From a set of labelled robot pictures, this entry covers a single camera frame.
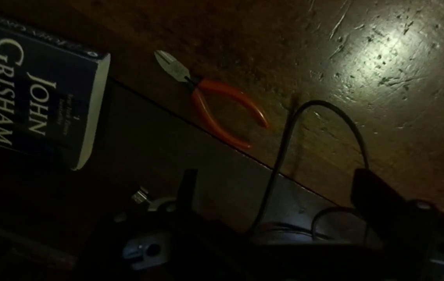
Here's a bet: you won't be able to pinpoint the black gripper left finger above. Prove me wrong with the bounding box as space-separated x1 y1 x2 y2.
176 168 198 212

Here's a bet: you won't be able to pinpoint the black cable on desk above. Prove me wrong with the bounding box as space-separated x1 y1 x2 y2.
246 98 371 240

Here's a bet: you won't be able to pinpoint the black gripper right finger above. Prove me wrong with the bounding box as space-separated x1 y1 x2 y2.
350 168 444 260

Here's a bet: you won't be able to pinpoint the dark wooden secretary desk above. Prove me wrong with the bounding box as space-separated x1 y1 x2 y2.
0 0 444 281

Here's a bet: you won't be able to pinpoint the orange handled pliers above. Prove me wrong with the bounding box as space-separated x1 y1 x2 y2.
153 50 268 150

